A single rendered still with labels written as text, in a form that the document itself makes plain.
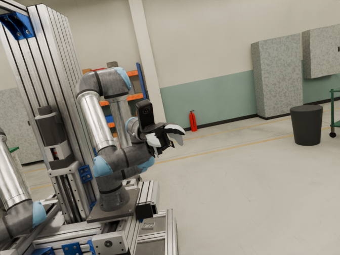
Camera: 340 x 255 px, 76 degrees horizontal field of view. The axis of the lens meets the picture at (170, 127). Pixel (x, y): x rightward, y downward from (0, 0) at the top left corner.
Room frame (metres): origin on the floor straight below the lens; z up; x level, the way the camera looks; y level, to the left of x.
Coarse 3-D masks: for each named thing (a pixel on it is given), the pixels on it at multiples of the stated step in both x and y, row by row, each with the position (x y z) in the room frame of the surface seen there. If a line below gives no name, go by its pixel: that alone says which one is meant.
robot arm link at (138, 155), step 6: (132, 144) 0.78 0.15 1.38; (138, 144) 0.76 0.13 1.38; (144, 144) 0.76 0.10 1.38; (126, 150) 0.76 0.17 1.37; (132, 150) 0.76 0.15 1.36; (138, 150) 0.76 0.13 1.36; (144, 150) 0.76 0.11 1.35; (132, 156) 0.74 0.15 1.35; (138, 156) 0.75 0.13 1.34; (144, 156) 0.76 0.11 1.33; (150, 156) 0.77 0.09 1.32; (132, 162) 0.74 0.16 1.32; (138, 162) 0.76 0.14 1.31; (144, 162) 0.76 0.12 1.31; (150, 162) 0.77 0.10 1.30
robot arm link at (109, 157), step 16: (80, 80) 0.95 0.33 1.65; (96, 80) 0.96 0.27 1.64; (80, 96) 0.91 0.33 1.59; (96, 96) 0.93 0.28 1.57; (96, 112) 0.86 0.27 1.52; (96, 128) 0.81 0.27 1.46; (96, 144) 0.77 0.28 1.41; (112, 144) 0.77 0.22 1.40; (96, 160) 0.71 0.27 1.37; (112, 160) 0.72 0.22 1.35
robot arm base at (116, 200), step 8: (120, 184) 0.97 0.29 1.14; (104, 192) 0.93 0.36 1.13; (112, 192) 0.93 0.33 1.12; (120, 192) 0.96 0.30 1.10; (104, 200) 0.93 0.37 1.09; (112, 200) 0.92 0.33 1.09; (120, 200) 0.95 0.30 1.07; (128, 200) 0.97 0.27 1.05; (104, 208) 0.92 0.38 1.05; (112, 208) 0.91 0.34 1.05
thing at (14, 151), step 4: (12, 148) 3.64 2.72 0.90; (16, 148) 3.64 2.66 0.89; (12, 152) 3.54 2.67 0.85; (16, 152) 3.64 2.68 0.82; (12, 156) 3.50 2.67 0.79; (16, 156) 3.64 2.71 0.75; (16, 160) 3.62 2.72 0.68; (16, 164) 3.62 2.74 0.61; (20, 164) 3.67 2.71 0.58; (20, 168) 3.63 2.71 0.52; (20, 172) 3.62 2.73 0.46; (24, 176) 3.66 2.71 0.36; (24, 180) 3.62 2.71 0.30; (28, 188) 3.64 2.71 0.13
